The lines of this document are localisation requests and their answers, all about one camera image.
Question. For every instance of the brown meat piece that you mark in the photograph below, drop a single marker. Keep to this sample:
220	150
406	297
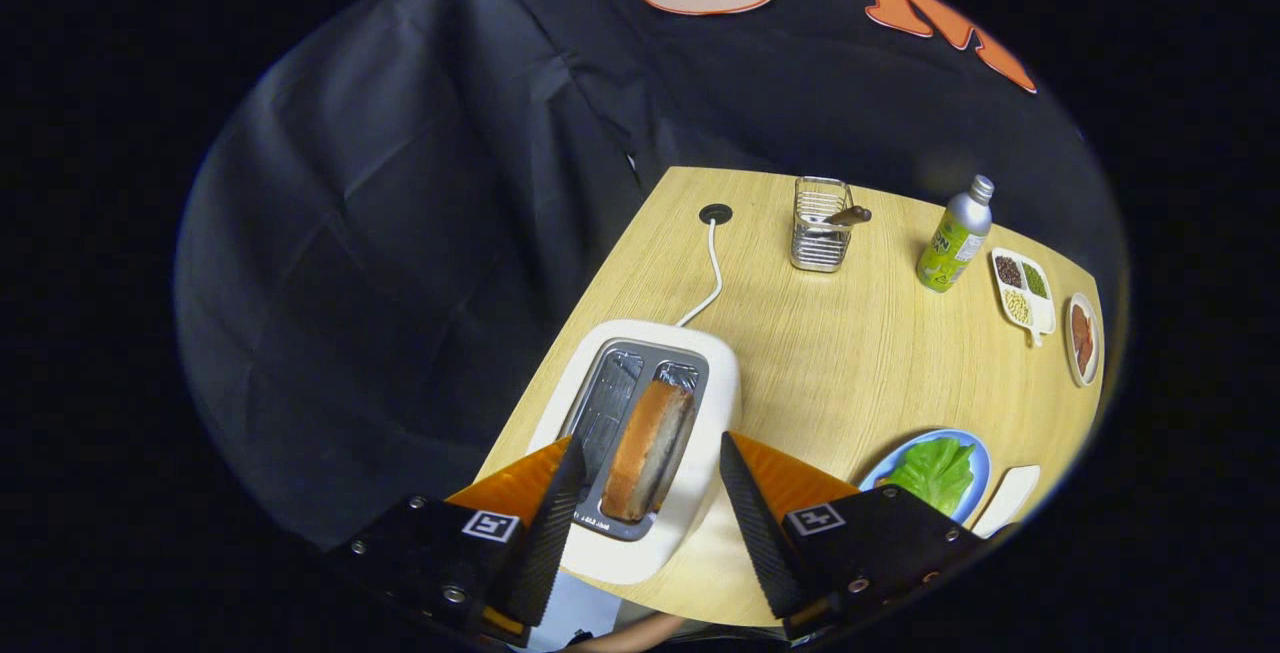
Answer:
1081	323
1085	353

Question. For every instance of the white divided dish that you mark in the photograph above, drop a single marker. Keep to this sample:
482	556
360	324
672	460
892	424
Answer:
1043	313

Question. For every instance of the black backdrop cloth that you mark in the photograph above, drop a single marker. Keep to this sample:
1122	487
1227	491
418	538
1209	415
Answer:
400	233

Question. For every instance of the green lettuce leaf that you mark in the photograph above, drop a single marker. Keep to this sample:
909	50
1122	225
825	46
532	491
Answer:
935	473

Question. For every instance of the toasted bread slice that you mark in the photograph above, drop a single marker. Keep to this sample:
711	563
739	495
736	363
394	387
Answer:
645	448

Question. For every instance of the white toaster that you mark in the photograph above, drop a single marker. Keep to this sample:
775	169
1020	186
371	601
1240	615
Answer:
720	383

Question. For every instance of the yellow soybeans pile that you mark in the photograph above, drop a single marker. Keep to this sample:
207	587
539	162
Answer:
1017	306

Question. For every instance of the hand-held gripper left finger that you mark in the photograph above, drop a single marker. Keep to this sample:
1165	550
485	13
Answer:
545	543

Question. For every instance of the green drink bottle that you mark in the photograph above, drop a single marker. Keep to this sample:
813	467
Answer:
950	248

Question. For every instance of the white rectangular plate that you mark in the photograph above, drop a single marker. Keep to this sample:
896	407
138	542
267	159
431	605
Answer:
1010	495

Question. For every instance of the green beans pile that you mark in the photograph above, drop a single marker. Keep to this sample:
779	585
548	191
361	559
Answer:
1034	279

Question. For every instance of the blue plate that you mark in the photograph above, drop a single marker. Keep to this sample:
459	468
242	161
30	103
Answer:
983	473

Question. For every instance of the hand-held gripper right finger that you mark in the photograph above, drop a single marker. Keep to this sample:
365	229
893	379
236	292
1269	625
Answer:
760	533

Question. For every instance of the dark red beans pile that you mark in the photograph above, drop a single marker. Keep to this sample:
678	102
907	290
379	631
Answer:
1008	271

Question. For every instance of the white round plate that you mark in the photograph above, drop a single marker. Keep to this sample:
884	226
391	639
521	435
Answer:
1069	348

